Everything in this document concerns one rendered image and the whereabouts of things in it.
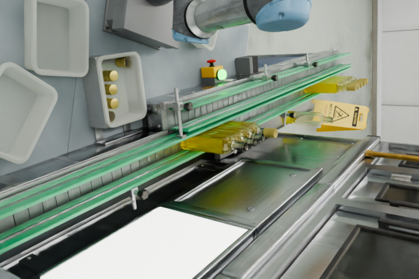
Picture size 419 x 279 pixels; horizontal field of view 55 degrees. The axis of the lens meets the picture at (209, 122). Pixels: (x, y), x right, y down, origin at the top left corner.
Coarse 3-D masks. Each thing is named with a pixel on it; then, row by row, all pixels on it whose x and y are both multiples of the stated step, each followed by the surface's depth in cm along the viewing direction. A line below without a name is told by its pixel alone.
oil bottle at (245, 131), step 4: (212, 128) 149; (216, 128) 148; (220, 128) 147; (224, 128) 146; (228, 128) 146; (232, 128) 145; (236, 128) 145; (240, 128) 144; (244, 128) 144; (248, 128) 144; (244, 132) 141; (248, 132) 142; (252, 132) 144; (244, 136) 141; (248, 136) 142
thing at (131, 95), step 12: (108, 60) 130; (132, 60) 132; (120, 72) 134; (132, 72) 133; (120, 84) 135; (132, 84) 135; (108, 96) 131; (120, 96) 135; (132, 96) 136; (144, 96) 134; (108, 108) 131; (120, 108) 135; (132, 108) 137; (144, 108) 135; (108, 120) 123; (120, 120) 128; (132, 120) 130
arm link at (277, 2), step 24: (192, 0) 117; (216, 0) 105; (240, 0) 95; (264, 0) 84; (288, 0) 82; (192, 24) 115; (216, 24) 107; (240, 24) 102; (264, 24) 87; (288, 24) 87
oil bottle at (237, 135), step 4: (204, 132) 144; (208, 132) 144; (212, 132) 143; (216, 132) 142; (220, 132) 142; (224, 132) 141; (228, 132) 141; (232, 132) 140; (236, 132) 140; (240, 132) 140; (236, 136) 137; (240, 136) 138; (236, 140) 137; (240, 140) 137
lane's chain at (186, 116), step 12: (336, 60) 270; (300, 72) 224; (312, 72) 238; (240, 84) 174; (264, 84) 192; (276, 84) 202; (240, 96) 175; (252, 96) 183; (168, 108) 138; (204, 108) 155; (216, 108) 161; (168, 120) 139
